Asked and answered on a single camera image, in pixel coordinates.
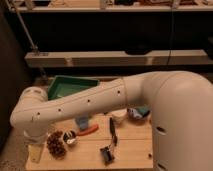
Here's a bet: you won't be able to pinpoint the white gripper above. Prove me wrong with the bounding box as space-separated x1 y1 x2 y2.
23 132 47 163

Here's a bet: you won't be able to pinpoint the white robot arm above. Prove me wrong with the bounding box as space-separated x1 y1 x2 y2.
10 71 213 171

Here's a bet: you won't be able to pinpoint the black and white small cup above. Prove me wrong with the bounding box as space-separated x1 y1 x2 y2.
63 131 77 146

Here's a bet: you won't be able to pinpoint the blue plastic cup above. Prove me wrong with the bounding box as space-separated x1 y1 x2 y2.
75 116 89 130

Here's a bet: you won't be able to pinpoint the white paper cup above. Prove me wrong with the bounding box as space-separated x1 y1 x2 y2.
112 110 126 124

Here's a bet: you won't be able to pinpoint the orange carrot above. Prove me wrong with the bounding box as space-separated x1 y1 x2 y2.
77 124 99 136

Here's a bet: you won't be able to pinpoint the green plastic tray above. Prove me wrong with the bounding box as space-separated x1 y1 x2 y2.
48 75 99 100

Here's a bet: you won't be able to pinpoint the black tongs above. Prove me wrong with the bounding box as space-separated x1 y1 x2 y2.
109 117 118 146

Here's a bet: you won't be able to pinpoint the purple cloth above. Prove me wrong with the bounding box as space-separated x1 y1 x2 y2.
128 108 142 120

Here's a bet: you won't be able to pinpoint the teal sponge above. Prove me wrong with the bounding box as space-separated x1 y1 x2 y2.
138 106 150 117

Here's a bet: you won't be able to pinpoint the black bowl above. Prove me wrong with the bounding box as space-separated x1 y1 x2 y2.
127 107 150 121

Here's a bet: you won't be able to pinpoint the metal shelf frame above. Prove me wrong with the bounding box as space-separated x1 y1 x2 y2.
4 0 213 76

